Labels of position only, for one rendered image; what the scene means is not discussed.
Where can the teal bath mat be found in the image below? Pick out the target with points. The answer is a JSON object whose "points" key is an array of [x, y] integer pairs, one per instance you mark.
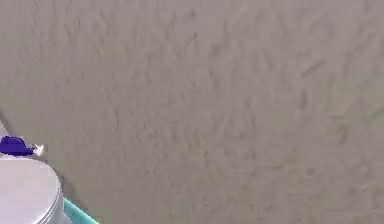
{"points": [[77, 212]]}

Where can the blue spray bottle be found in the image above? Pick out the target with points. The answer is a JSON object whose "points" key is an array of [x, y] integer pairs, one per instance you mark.
{"points": [[14, 146]]}

